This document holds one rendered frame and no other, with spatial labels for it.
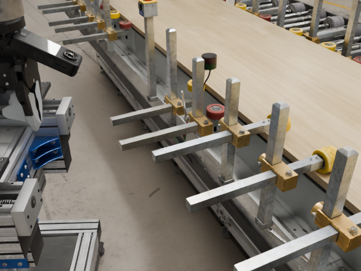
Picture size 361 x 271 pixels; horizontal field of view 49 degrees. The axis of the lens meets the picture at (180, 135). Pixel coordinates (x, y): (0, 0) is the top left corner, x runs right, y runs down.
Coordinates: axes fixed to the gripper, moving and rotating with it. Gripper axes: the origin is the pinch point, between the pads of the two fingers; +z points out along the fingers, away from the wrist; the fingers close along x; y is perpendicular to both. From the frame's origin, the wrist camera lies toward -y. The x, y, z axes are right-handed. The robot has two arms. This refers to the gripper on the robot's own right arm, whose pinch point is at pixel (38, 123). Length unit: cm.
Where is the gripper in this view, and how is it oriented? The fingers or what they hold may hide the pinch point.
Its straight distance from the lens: 80.4
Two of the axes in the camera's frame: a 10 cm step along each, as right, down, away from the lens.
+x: 0.3, 5.5, -8.4
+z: 0.1, 8.4, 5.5
